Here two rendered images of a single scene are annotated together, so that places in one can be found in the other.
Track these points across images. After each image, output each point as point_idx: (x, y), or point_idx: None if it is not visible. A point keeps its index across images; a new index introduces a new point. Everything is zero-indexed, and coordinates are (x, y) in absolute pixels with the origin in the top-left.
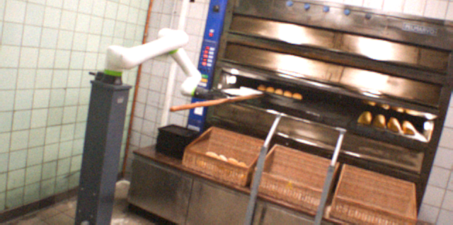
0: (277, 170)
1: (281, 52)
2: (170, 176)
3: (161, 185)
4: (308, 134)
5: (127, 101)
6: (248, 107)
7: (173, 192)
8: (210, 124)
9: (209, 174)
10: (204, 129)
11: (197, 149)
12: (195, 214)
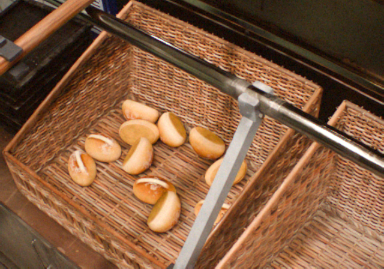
0: (354, 196)
1: None
2: (5, 215)
3: (2, 225)
4: None
5: None
6: (130, 42)
7: (32, 254)
8: None
9: (88, 244)
10: None
11: (77, 110)
12: None
